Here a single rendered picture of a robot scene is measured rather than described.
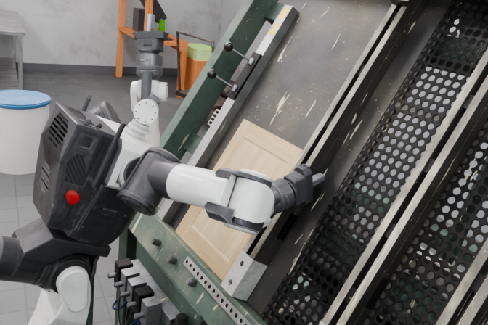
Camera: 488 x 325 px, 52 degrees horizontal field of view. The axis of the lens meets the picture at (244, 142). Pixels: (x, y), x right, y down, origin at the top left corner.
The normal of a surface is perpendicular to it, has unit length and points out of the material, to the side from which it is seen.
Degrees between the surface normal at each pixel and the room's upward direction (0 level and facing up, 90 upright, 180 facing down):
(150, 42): 78
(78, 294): 90
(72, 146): 90
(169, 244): 60
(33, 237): 22
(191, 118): 90
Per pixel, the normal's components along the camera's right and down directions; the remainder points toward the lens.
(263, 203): 0.74, 0.11
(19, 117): 0.42, 0.40
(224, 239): -0.65, -0.40
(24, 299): 0.12, -0.94
